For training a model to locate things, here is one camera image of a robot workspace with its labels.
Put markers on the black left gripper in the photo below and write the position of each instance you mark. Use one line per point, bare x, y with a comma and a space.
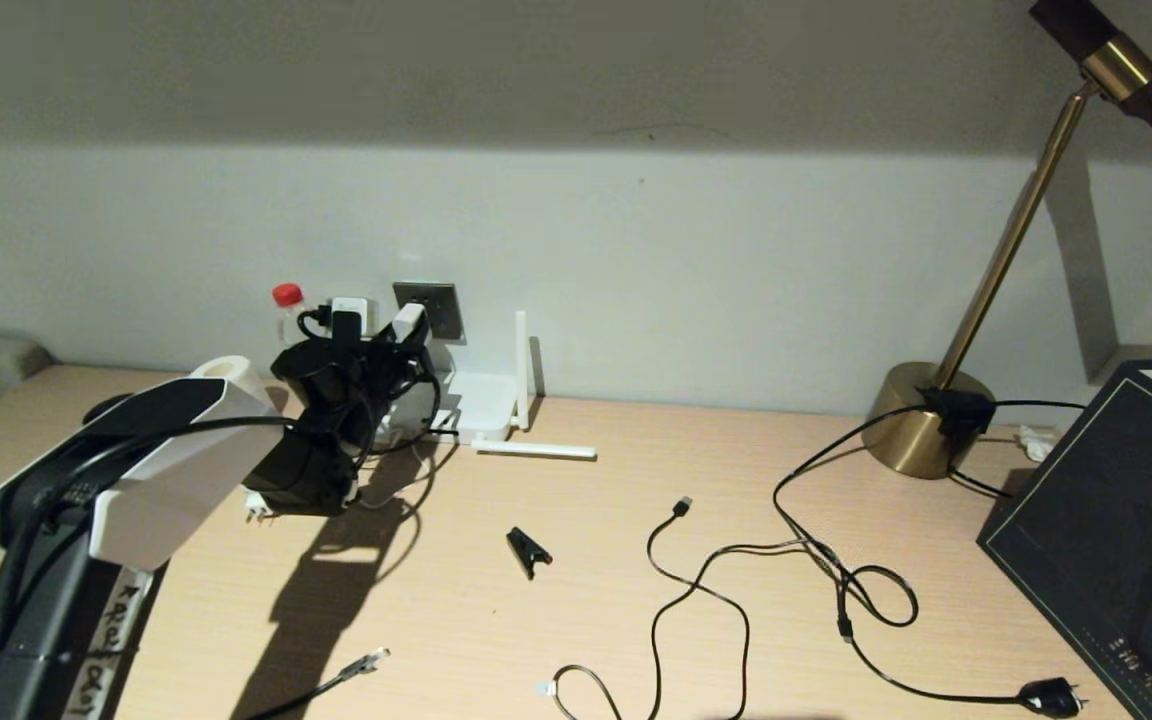
356, 380

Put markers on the white power adapter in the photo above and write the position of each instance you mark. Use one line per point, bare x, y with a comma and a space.
409, 322

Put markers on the white router with antennas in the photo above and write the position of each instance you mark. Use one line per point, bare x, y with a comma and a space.
484, 405

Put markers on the grey white plug night light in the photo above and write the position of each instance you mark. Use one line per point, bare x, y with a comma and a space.
258, 505

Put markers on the clear water bottle red cap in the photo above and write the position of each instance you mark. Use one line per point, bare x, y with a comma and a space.
288, 296

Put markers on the white paper roll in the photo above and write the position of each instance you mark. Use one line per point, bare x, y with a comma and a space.
226, 368

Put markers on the black plastic clip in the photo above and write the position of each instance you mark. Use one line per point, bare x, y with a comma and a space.
528, 550

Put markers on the brass desk lamp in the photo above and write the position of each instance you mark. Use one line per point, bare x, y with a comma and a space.
911, 440

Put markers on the small white connector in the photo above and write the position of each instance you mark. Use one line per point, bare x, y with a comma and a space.
1036, 445

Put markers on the black box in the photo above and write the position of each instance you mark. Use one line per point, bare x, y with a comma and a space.
1086, 520

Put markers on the grey wall socket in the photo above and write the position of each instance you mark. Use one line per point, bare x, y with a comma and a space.
444, 310

